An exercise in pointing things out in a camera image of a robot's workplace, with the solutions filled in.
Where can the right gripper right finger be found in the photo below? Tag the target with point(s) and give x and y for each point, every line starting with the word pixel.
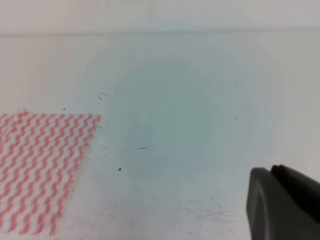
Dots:
pixel 304 190

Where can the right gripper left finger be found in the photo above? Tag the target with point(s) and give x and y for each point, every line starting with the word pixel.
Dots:
pixel 272 214

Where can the pink white wavy towel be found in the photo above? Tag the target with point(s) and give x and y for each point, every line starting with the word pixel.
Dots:
pixel 40 157

